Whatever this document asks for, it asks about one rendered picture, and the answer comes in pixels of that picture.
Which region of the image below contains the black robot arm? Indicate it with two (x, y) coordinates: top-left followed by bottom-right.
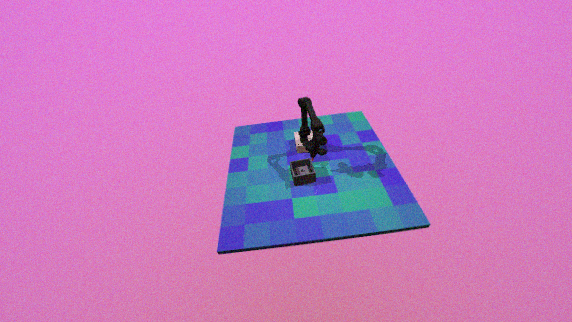
(298, 96), (327, 152)

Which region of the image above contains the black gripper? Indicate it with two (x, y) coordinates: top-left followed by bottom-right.
(302, 138), (327, 158)

